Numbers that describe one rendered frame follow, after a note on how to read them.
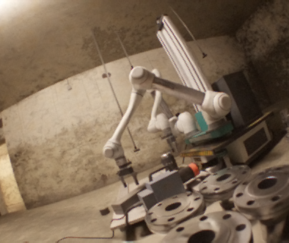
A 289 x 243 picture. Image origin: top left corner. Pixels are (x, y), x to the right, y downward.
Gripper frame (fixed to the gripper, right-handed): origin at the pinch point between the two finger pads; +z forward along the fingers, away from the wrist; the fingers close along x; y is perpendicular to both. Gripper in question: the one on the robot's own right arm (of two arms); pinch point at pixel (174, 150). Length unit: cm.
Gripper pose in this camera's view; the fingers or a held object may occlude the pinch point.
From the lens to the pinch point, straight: 159.3
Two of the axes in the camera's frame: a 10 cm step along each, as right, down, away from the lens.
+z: 3.8, 9.1, -1.4
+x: -1.8, 2.2, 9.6
